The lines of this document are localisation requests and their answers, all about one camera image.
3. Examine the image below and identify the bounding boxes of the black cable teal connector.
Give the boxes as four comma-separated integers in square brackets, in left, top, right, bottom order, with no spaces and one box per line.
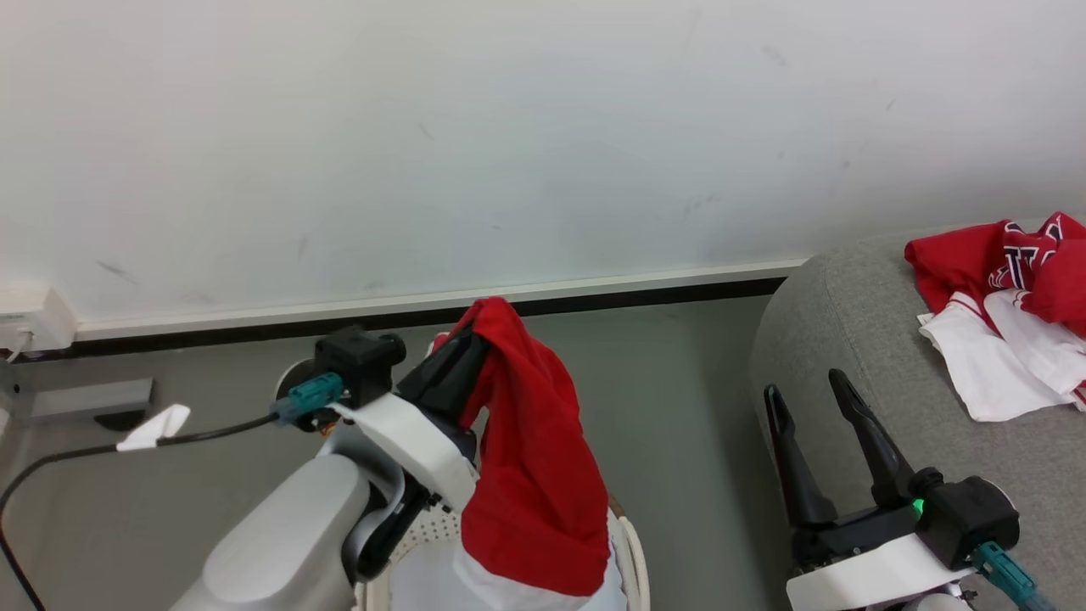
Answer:
[0,372,346,611]

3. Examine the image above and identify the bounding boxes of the grey fabric sofa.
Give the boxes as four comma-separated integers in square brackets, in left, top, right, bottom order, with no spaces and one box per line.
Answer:
[750,216,1086,611]

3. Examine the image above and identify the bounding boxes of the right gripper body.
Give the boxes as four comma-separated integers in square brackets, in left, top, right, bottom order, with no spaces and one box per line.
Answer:
[787,499,987,611]

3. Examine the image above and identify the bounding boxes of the white laundry basket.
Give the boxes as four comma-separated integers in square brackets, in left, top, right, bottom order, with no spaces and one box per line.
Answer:
[351,494,652,611]

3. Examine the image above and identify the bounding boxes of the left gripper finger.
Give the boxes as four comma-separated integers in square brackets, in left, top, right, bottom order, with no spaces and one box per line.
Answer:
[397,327,493,430]

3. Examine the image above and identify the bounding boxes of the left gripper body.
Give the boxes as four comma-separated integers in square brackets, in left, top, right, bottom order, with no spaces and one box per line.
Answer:
[327,392,482,515]

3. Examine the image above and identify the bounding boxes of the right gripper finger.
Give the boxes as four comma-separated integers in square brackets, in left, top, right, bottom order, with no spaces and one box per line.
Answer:
[763,384,838,530]
[829,369,917,509]

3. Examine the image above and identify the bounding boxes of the plain red garment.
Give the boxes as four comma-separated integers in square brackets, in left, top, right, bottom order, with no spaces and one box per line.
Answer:
[431,296,614,598]

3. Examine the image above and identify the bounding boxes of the white wall socket box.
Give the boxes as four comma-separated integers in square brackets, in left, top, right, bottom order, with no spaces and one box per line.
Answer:
[0,284,79,354]

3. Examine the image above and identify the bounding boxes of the red lettered jersey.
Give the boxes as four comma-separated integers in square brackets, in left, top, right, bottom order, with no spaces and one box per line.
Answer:
[903,211,1086,340]

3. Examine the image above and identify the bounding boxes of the white cable tag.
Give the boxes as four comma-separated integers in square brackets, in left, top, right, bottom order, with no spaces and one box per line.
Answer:
[115,403,193,452]

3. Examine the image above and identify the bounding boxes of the plain white garment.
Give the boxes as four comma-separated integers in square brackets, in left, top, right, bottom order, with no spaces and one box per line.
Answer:
[389,543,630,611]

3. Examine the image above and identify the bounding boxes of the white garment red trim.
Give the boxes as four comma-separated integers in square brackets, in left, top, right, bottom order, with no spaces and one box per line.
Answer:
[916,289,1086,423]

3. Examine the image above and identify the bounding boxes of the white wall baseboard strip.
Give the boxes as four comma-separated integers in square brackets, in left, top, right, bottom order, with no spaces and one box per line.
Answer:
[17,258,809,362]

